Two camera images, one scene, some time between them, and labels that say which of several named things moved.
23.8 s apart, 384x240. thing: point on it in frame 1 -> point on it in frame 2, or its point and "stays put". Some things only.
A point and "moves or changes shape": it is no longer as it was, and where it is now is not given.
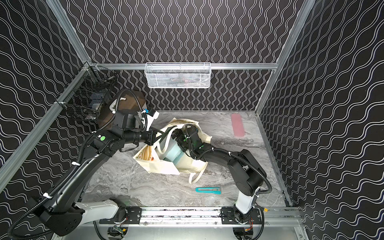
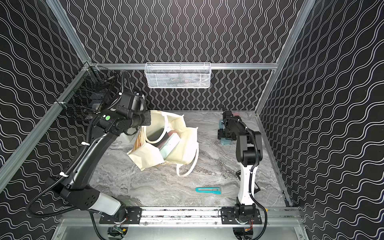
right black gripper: x=178 y=140 -> x=220 y=135
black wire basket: x=83 y=98 stays put
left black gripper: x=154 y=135 -> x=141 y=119
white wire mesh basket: x=177 y=75 stays put
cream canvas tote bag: x=167 y=156 moves or changes shape
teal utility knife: x=215 y=190 stays put
